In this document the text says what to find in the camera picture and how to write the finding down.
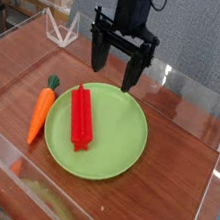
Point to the red star-shaped bar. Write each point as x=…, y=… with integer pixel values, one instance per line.
x=81, y=118

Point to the green plate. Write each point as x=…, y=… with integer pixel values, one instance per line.
x=119, y=127

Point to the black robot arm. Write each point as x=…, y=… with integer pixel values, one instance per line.
x=127, y=31

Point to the orange toy carrot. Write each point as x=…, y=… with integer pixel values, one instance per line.
x=43, y=105

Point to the clear acrylic tray enclosure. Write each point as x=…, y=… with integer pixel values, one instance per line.
x=177, y=177

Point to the wooden shelf unit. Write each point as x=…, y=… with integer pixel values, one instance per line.
x=17, y=11

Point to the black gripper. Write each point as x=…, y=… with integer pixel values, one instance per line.
x=139, y=45

